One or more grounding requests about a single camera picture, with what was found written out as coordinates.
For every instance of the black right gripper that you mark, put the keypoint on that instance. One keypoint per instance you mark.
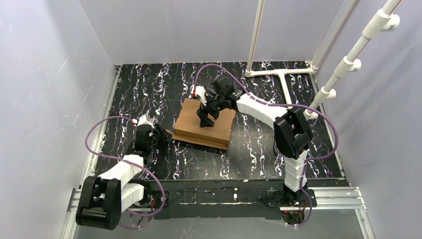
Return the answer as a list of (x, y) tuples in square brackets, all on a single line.
[(209, 107)]

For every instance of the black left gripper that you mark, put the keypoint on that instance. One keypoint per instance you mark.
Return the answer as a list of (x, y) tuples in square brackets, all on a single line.
[(158, 136)]

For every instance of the brown cardboard box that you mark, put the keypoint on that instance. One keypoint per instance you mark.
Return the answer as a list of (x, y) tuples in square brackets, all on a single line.
[(187, 127)]

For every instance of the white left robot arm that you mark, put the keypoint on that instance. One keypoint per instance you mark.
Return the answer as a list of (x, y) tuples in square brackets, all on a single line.
[(104, 197)]

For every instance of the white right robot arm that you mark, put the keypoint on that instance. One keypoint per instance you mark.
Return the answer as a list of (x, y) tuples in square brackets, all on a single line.
[(291, 131)]

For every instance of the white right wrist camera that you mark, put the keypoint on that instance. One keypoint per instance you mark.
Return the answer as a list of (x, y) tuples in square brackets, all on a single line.
[(198, 93)]

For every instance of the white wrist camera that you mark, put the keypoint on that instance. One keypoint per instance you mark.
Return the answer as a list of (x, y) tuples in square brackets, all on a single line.
[(144, 120), (198, 93)]

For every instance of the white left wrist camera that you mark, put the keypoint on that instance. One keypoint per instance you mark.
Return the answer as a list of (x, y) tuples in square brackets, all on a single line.
[(144, 120)]

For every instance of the white PVC pipe frame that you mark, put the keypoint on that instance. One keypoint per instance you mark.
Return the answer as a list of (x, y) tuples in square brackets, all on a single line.
[(318, 58)]

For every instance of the black handled pliers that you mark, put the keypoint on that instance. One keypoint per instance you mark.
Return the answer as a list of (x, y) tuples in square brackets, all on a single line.
[(280, 145)]

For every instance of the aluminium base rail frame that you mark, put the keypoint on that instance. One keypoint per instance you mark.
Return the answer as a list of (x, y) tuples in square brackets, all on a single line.
[(254, 198)]

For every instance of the white PVC camera pole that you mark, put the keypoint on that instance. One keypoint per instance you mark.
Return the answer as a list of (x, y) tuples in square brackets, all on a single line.
[(382, 20)]

